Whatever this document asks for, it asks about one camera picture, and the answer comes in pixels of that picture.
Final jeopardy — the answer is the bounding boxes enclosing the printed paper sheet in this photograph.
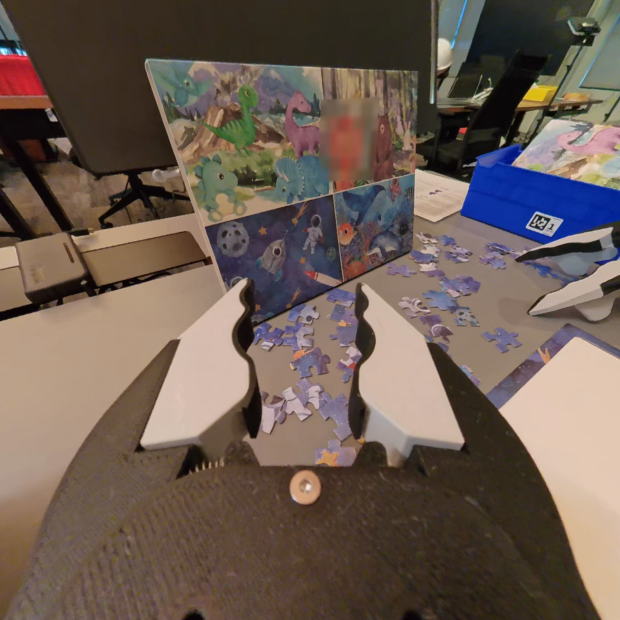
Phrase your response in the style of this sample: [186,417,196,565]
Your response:
[414,170,473,223]

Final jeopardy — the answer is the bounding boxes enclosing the brown wooden seat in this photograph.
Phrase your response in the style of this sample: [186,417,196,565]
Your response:
[77,232,213,286]

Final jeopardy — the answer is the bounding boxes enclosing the wooden background desk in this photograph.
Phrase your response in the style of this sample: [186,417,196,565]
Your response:
[0,94,73,233]
[438,94,604,118]

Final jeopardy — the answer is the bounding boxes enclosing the dinosaur puzzle board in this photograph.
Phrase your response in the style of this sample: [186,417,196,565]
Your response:
[513,119,620,191]

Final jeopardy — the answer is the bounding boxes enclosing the puzzle pieces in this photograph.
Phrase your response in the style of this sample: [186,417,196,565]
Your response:
[252,232,577,468]

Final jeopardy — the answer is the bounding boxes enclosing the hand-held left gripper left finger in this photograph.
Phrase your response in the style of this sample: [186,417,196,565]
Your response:
[139,279,263,450]

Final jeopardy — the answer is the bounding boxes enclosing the four-picture puzzle reference board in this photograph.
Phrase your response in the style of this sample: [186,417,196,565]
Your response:
[145,58,419,325]

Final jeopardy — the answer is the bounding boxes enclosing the camera on tripod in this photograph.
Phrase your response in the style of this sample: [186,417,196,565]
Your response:
[557,17,601,102]

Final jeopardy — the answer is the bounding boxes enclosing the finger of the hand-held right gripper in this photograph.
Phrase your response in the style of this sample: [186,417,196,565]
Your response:
[528,271,620,323]
[516,226,620,278]

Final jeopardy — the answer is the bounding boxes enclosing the dark grey box device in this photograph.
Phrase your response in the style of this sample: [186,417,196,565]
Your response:
[15,232,94,303]

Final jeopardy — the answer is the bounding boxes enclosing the black partition panel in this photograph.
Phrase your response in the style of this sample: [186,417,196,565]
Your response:
[5,0,439,175]

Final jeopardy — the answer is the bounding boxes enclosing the blue bin with white tag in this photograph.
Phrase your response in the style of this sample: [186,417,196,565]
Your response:
[460,144,620,245]

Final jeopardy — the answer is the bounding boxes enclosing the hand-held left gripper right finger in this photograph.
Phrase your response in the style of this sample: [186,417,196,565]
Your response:
[349,284,467,468]

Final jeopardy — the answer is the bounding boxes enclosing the space puzzle frame tray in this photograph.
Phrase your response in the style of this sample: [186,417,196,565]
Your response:
[487,324,620,620]

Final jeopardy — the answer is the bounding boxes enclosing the black office chair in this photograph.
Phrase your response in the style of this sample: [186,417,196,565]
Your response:
[99,172,192,228]
[429,48,550,175]

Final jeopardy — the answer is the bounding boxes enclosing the large black display screen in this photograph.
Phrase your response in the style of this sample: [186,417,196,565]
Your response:
[448,0,596,98]

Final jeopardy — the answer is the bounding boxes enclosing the red plastic bin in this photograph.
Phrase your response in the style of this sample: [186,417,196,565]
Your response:
[0,56,49,98]

